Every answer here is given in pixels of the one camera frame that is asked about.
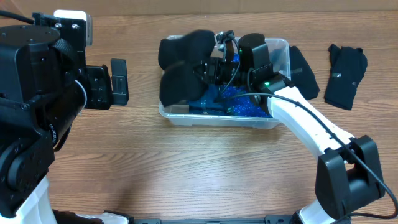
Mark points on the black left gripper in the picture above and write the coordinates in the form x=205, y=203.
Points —
x=97, y=77

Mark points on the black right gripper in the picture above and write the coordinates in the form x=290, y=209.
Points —
x=204, y=70

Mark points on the blue sequin glitter garment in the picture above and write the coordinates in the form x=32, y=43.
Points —
x=241, y=106

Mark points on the blue denim jeans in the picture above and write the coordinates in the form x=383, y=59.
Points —
x=207, y=104

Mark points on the black garment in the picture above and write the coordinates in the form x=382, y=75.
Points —
x=177, y=58
x=302, y=75
x=348, y=66

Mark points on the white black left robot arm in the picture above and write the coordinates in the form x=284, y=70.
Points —
x=45, y=85

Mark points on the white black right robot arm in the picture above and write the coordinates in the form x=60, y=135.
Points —
x=349, y=174

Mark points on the clear plastic storage bin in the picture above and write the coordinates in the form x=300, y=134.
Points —
x=179, y=115

